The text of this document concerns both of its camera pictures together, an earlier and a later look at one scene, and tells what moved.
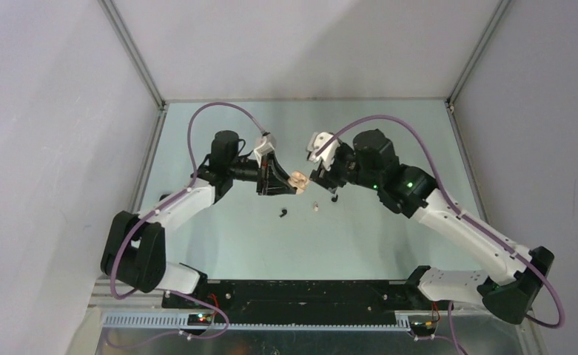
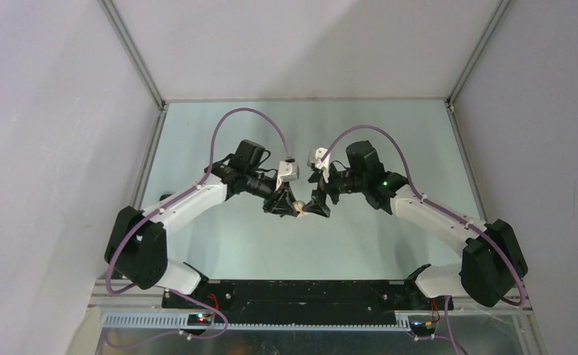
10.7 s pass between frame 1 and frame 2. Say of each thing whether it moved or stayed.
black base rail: stayed
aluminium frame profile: stayed
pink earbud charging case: moved
